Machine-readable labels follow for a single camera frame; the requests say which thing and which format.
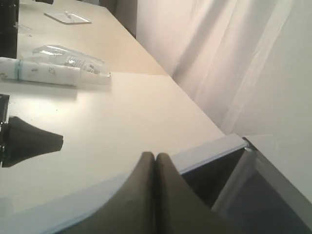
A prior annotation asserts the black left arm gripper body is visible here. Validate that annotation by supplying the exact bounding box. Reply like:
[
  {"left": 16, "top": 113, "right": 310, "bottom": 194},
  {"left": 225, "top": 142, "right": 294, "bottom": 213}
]
[{"left": 0, "top": 94, "right": 9, "bottom": 168}]

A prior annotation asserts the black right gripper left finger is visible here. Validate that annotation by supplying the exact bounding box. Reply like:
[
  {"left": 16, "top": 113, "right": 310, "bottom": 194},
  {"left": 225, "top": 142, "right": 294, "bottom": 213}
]
[{"left": 75, "top": 152, "right": 155, "bottom": 234}]

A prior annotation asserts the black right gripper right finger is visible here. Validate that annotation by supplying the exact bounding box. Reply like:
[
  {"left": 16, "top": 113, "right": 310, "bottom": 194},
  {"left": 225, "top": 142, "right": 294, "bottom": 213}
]
[{"left": 155, "top": 153, "right": 242, "bottom": 234}]

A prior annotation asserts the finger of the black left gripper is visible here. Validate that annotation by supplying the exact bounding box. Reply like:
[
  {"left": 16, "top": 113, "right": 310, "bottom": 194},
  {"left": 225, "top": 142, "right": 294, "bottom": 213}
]
[{"left": 4, "top": 117, "right": 63, "bottom": 166}]

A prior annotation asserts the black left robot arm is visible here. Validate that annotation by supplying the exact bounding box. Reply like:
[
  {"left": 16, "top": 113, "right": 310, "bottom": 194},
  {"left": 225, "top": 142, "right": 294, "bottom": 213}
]
[{"left": 0, "top": 0, "right": 155, "bottom": 234}]

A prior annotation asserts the white microwave oven body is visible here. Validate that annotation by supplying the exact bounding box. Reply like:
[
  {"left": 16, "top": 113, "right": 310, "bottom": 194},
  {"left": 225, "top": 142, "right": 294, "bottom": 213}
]
[{"left": 212, "top": 135, "right": 312, "bottom": 234}]

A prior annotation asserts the clear plastic bag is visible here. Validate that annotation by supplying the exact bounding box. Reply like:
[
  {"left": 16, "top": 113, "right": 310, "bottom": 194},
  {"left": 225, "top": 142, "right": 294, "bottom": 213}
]
[{"left": 21, "top": 45, "right": 111, "bottom": 77}]

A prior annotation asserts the clear plastic lid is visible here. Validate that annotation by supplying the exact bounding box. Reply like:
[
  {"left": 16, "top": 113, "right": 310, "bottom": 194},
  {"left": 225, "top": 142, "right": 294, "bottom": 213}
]
[{"left": 44, "top": 11, "right": 92, "bottom": 25}]

